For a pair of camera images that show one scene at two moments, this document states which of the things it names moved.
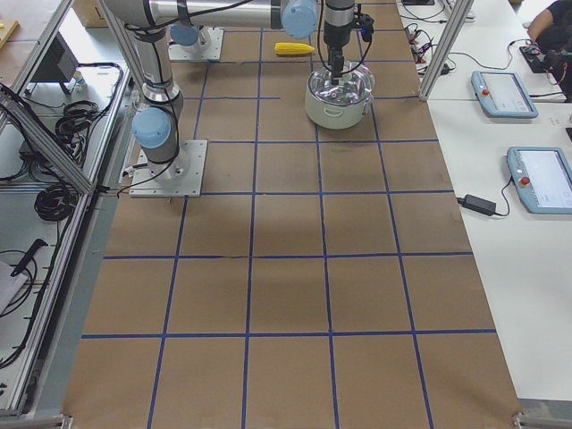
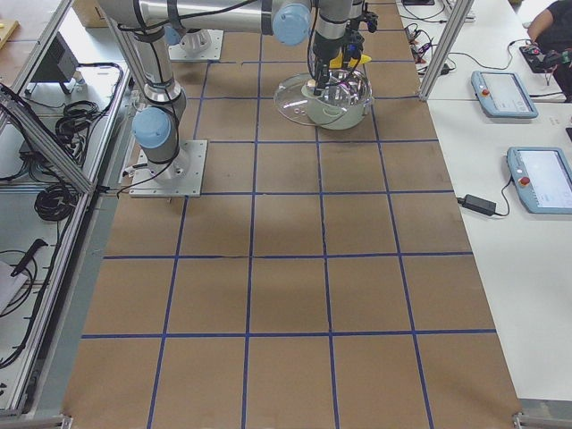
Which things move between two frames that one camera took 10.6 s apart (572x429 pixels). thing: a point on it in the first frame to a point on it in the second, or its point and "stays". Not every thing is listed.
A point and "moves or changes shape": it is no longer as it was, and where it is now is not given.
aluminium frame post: (445, 48) stays
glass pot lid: (356, 84) moves or changes shape
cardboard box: (91, 12) stays
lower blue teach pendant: (542, 177) stays
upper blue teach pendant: (502, 95) stays
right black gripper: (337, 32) to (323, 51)
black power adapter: (477, 205) stays
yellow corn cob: (292, 48) to (337, 62)
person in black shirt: (551, 29) stays
